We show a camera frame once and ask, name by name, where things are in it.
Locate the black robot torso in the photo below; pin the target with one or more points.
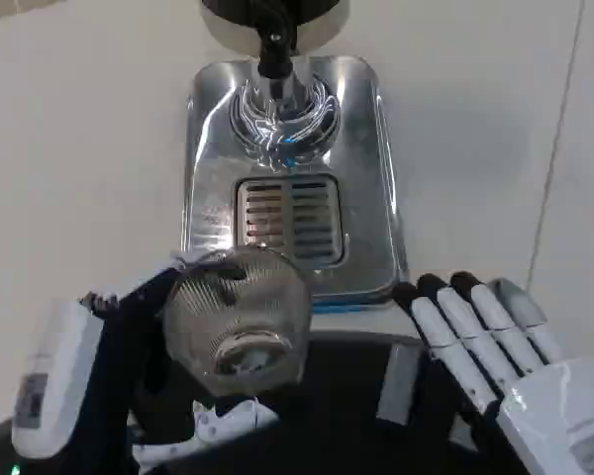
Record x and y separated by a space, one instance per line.
336 425

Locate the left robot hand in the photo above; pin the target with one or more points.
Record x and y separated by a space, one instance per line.
54 376

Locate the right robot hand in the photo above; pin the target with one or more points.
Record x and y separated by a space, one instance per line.
539 410

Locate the clear ribbed glass cup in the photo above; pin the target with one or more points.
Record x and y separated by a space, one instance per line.
237 316

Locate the steel slotted tray grid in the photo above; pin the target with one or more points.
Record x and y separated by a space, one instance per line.
292 218

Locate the black dispenser tap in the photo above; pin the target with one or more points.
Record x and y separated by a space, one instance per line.
275 44

